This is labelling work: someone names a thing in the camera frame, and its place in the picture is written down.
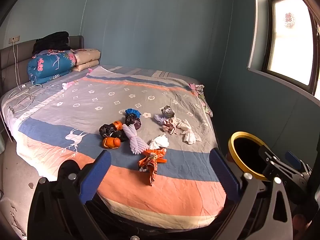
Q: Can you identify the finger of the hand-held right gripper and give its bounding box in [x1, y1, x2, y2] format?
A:
[285, 151, 310, 173]
[259, 144, 304, 180]

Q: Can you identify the orange patterned sock bundle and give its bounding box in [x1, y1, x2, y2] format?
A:
[138, 147, 168, 186]

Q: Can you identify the black yellow-rimmed trash can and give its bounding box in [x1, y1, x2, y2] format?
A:
[228, 131, 272, 182]

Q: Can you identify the beige printed pillow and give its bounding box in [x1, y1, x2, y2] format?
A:
[72, 59, 100, 72]
[74, 48, 101, 66]

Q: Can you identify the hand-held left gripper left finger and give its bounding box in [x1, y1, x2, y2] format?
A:
[27, 150, 112, 240]

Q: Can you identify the orange mandarin fruit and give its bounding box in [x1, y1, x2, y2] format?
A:
[102, 137, 122, 150]

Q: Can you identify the white tissue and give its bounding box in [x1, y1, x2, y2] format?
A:
[149, 134, 170, 150]

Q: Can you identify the blue dark sock bundle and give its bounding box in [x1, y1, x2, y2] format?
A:
[124, 114, 142, 128]

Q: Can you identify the grey wrapper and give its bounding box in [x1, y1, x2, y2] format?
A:
[161, 105, 175, 118]

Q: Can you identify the floral cloth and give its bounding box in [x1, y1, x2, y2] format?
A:
[189, 83, 213, 117]

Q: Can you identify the orange black sock bundle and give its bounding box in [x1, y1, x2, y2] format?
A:
[99, 124, 128, 142]

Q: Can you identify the window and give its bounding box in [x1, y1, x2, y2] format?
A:
[247, 0, 320, 97]

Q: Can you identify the black folded clothing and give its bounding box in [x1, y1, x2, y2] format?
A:
[32, 31, 72, 55]

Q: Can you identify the blue wrapper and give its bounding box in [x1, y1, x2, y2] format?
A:
[125, 108, 142, 118]

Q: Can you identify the grey bed headboard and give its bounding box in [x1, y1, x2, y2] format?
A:
[0, 35, 85, 98]

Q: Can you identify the red window decal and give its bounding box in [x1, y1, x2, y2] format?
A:
[284, 12, 295, 29]

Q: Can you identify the twisted white paper napkin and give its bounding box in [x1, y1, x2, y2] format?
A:
[178, 119, 202, 145]

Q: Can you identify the blue floral folded quilt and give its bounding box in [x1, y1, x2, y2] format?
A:
[27, 49, 77, 85]

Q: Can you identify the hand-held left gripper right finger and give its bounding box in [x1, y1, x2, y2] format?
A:
[209, 148, 293, 240]

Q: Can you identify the white charger cable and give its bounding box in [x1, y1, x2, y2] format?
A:
[9, 40, 43, 113]

